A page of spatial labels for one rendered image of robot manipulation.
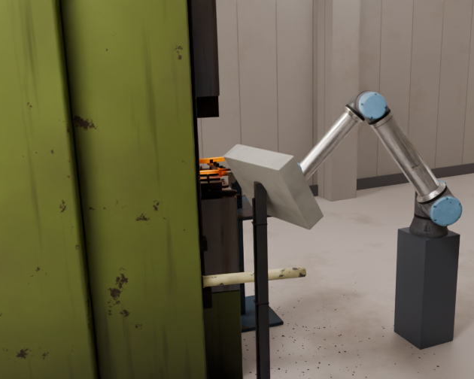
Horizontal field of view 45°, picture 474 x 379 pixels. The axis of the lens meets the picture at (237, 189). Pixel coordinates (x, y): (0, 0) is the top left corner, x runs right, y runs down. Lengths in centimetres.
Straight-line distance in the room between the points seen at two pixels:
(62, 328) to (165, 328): 41
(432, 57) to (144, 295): 502
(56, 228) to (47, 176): 19
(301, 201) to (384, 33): 444
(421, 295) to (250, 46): 321
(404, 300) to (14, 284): 197
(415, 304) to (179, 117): 166
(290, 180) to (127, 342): 97
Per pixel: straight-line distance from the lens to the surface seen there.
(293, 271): 245
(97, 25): 213
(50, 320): 228
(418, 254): 304
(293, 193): 196
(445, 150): 698
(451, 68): 690
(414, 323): 320
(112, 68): 213
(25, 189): 212
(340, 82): 569
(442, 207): 281
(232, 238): 258
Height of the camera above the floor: 157
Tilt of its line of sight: 14 degrees down
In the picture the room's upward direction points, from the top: 2 degrees counter-clockwise
